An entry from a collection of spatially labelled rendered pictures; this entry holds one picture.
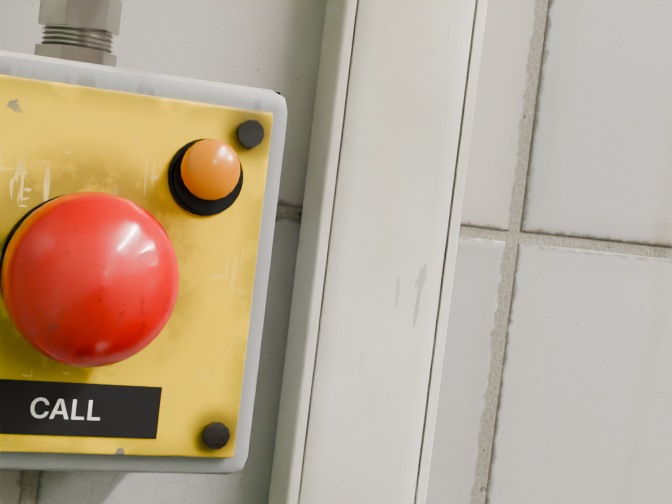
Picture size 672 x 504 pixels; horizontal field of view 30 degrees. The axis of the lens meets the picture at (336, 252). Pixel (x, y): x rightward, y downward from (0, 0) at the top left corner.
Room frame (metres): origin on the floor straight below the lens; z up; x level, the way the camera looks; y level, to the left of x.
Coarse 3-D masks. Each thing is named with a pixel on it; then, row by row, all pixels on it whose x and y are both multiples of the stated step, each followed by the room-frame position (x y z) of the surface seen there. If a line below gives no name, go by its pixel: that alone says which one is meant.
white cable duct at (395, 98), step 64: (384, 0) 0.38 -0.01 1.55; (448, 0) 0.39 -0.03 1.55; (320, 64) 0.39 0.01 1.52; (384, 64) 0.39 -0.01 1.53; (448, 64) 0.39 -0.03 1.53; (320, 128) 0.39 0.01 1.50; (384, 128) 0.39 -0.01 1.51; (448, 128) 0.39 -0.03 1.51; (320, 192) 0.38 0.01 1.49; (384, 192) 0.39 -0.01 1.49; (448, 192) 0.40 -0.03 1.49; (320, 256) 0.38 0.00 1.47; (384, 256) 0.39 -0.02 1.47; (448, 256) 0.40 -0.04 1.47; (320, 320) 0.38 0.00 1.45; (384, 320) 0.39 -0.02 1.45; (320, 384) 0.38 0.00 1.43; (384, 384) 0.39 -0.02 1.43; (320, 448) 0.38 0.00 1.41; (384, 448) 0.39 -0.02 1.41
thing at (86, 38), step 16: (48, 0) 0.33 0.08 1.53; (64, 0) 0.32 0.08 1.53; (80, 0) 0.32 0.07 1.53; (96, 0) 0.32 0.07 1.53; (112, 0) 0.33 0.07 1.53; (48, 16) 0.33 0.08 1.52; (64, 16) 0.32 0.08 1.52; (80, 16) 0.32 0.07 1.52; (96, 16) 0.33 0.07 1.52; (112, 16) 0.33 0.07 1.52; (48, 32) 0.33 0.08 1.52; (64, 32) 0.32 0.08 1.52; (80, 32) 0.32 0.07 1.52; (96, 32) 0.33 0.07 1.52; (112, 32) 0.33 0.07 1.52; (48, 48) 0.33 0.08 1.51; (64, 48) 0.32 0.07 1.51; (80, 48) 0.32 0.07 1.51; (96, 48) 0.33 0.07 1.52; (112, 64) 0.33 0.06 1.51
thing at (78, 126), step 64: (0, 64) 0.29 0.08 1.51; (64, 64) 0.30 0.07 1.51; (0, 128) 0.29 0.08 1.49; (64, 128) 0.30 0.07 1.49; (128, 128) 0.30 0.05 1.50; (192, 128) 0.31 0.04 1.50; (256, 128) 0.31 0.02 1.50; (0, 192) 0.29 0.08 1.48; (64, 192) 0.30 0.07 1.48; (128, 192) 0.30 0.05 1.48; (256, 192) 0.31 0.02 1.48; (0, 256) 0.29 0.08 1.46; (192, 256) 0.31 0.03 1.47; (256, 256) 0.31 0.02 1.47; (0, 320) 0.29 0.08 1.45; (192, 320) 0.31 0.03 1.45; (256, 320) 0.32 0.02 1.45; (0, 384) 0.29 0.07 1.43; (64, 384) 0.30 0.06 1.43; (128, 384) 0.30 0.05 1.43; (192, 384) 0.31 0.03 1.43; (0, 448) 0.29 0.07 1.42; (64, 448) 0.30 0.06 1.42; (128, 448) 0.30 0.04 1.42; (192, 448) 0.31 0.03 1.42
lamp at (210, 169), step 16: (208, 144) 0.30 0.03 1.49; (224, 144) 0.30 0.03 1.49; (192, 160) 0.30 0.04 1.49; (208, 160) 0.30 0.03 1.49; (224, 160) 0.30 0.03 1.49; (192, 176) 0.30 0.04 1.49; (208, 176) 0.30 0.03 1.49; (224, 176) 0.30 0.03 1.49; (192, 192) 0.30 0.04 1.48; (208, 192) 0.30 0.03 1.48; (224, 192) 0.30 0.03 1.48
